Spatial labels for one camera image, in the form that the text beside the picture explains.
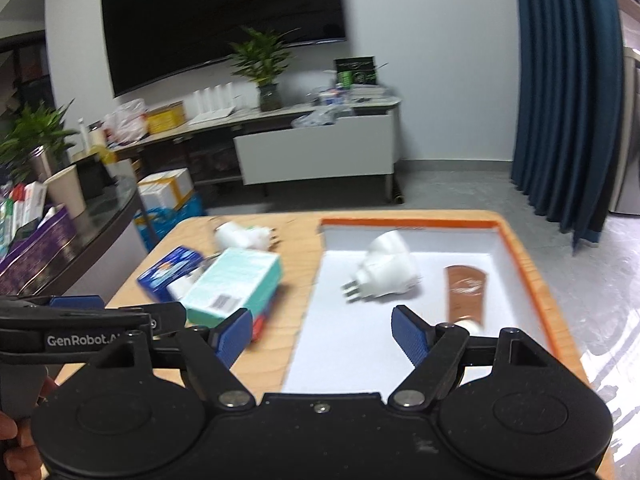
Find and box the white box with yellow tape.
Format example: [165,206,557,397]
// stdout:
[135,167,195,211]

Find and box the person's left hand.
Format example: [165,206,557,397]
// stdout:
[0,376,60,480]

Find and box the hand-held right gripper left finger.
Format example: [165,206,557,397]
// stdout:
[92,307,253,408]

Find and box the blue plastic bag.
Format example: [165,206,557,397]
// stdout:
[132,192,207,254]

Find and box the purple patterned box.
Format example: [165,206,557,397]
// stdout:
[0,204,79,297]

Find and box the black and green box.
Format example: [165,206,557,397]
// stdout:
[333,54,377,90]

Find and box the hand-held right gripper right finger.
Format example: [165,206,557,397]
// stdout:
[389,304,556,408]

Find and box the white router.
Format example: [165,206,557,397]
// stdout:
[186,84,239,126]

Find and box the white and red plastic bag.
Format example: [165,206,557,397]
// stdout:
[102,99,150,144]

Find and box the red small box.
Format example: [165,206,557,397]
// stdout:
[251,309,271,344]

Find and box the brown tube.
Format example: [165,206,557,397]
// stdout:
[443,265,489,334]

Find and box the black desk holder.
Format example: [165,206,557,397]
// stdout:
[74,156,119,199]

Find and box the potted bamboo plant glass vase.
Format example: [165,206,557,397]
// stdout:
[227,26,302,113]

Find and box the silver washing machine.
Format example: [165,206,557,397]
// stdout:
[606,46,640,217]

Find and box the white plug-in device with bottle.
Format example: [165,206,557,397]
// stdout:
[341,231,422,304]

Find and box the white plug-in device green dot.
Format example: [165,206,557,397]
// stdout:
[214,220,282,252]

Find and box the blue printed packet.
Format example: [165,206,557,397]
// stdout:
[136,245,204,304]

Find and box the teal cardboard box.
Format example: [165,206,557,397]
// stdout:
[180,247,284,327]

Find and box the orange and white box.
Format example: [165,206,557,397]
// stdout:
[281,216,585,397]

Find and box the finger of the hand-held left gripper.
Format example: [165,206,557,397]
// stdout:
[107,301,187,341]
[0,295,107,312]

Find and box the potted plant metal pot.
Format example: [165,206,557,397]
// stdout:
[0,101,77,184]

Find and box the blue curtain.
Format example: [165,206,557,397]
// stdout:
[509,0,627,249]

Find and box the dark round table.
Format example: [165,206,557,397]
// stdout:
[0,174,142,307]

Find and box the wooden table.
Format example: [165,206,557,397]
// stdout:
[92,209,617,480]

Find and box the clear plastic bag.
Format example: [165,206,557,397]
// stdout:
[291,109,342,130]

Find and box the white television cabinet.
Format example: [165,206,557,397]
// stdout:
[107,94,402,207]

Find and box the black wall television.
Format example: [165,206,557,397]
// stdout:
[100,0,347,99]

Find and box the paper cup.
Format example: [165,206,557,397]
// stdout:
[42,163,88,219]

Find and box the white cube plug glass bottle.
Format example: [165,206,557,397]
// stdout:
[167,277,202,303]

